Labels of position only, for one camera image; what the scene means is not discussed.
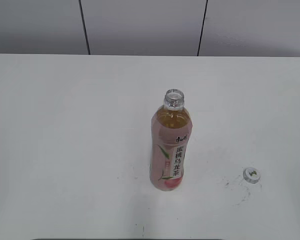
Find white bottle cap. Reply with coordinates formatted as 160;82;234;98
242;167;261;184

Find pink peach oolong tea bottle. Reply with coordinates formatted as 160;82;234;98
149;89;193;191

